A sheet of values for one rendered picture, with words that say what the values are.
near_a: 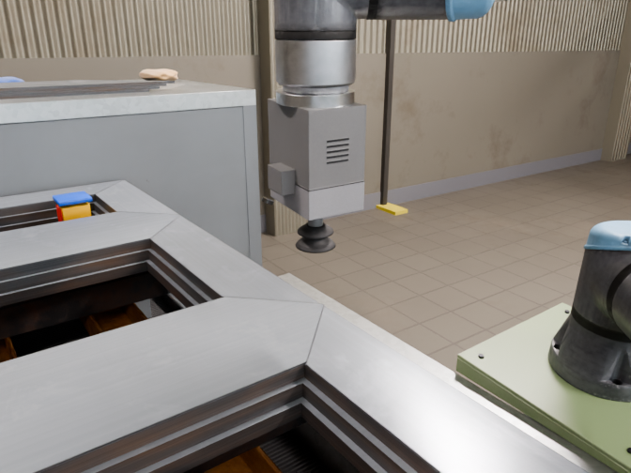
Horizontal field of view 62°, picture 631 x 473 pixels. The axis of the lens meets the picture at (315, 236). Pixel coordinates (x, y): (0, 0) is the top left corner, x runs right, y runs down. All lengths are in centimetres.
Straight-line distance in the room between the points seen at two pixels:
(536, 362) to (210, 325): 51
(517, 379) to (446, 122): 361
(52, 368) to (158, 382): 11
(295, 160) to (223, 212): 99
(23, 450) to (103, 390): 8
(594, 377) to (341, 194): 48
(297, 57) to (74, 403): 36
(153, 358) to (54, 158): 81
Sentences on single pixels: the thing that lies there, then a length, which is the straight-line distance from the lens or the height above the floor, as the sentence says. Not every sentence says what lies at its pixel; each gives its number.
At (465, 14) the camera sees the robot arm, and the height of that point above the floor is 119.
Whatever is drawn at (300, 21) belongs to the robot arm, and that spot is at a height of 118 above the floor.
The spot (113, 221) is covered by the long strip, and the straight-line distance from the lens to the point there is 102.
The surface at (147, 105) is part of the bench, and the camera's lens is 135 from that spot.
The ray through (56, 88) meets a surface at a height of 107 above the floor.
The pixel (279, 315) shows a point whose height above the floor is 87.
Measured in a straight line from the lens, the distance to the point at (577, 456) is 79.
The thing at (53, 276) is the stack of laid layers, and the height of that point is 84.
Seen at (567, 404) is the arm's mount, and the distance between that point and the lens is 83.
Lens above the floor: 117
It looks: 20 degrees down
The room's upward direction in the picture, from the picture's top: straight up
